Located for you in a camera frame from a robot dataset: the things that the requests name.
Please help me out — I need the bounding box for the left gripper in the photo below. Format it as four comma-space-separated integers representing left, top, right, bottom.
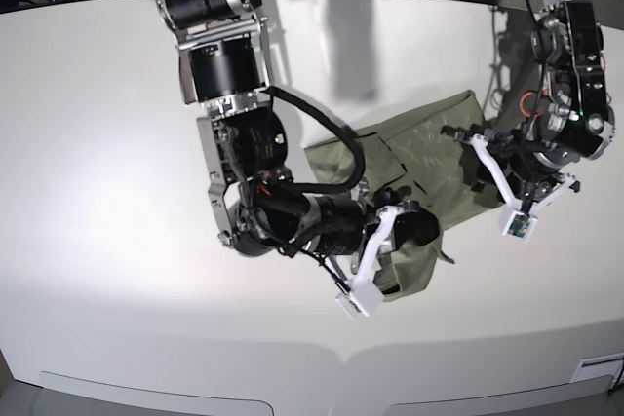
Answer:
441, 125, 581, 216

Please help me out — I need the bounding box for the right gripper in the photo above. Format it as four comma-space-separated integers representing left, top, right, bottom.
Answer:
319, 191, 443, 300

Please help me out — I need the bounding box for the green T-shirt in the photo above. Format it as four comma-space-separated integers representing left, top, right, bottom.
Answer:
304, 88, 506, 298

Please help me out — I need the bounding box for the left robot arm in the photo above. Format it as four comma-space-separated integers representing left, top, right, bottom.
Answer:
442, 0, 616, 237

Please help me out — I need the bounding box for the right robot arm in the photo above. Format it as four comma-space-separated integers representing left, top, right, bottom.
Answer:
155, 0, 441, 296

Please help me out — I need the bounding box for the white label sticker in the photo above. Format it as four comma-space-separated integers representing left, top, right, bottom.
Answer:
570, 353, 623, 387

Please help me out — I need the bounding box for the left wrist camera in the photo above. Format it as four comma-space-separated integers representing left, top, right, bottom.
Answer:
498, 206, 538, 244

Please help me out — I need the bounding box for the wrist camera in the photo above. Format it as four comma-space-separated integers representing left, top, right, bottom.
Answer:
498, 206, 538, 244
335, 282, 384, 320

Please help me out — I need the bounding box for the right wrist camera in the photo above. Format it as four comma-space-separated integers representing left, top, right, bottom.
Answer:
335, 282, 384, 320

